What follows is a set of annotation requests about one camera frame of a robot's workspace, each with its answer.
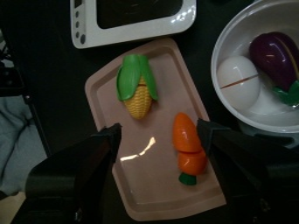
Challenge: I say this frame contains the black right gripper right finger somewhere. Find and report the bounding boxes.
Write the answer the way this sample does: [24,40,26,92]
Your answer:
[196,118,299,224]

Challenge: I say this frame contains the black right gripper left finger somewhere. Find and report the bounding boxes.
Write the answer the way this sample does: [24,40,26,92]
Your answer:
[11,122,123,224]

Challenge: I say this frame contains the orange toy carrot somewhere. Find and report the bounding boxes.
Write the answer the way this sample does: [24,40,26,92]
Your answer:
[172,112,210,186]

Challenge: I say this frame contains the pink plastic tray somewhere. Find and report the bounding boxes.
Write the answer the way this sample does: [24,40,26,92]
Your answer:
[84,37,228,222]

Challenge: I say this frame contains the white toy egg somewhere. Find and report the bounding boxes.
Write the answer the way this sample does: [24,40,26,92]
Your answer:
[216,55,262,111]

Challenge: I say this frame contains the toy corn with green husk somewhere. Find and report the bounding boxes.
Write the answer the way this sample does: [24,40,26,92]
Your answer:
[116,53,160,120]

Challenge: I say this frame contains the purple toy eggplant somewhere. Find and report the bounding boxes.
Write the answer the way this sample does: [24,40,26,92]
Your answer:
[247,31,299,107]

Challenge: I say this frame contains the white cup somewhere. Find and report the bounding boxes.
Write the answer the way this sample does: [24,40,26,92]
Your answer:
[210,0,299,147]

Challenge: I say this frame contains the black white kitchen scale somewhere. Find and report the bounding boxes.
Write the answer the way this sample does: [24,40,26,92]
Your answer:
[70,0,198,50]

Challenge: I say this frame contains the black frame leg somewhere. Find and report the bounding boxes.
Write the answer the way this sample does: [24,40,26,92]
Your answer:
[22,91,52,157]

